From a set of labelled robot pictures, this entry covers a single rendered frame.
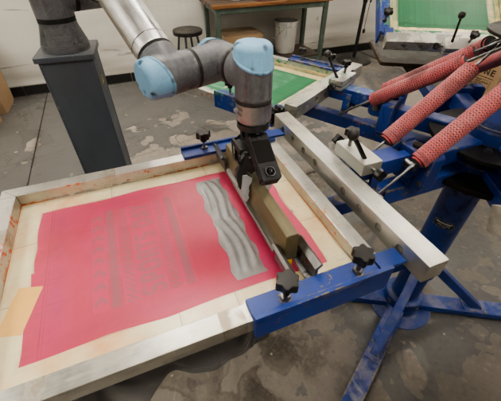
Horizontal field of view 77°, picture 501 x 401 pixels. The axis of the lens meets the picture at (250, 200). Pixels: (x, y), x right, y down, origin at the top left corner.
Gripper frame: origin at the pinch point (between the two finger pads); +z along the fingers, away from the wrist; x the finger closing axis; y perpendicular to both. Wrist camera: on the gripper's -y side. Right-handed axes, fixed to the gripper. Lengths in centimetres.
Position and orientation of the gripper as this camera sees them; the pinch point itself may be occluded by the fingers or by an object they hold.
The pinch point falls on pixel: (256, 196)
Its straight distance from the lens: 78.9
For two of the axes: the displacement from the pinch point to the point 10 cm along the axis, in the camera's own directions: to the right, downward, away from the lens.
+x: -9.3, 2.4, -2.8
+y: -3.7, -6.1, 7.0
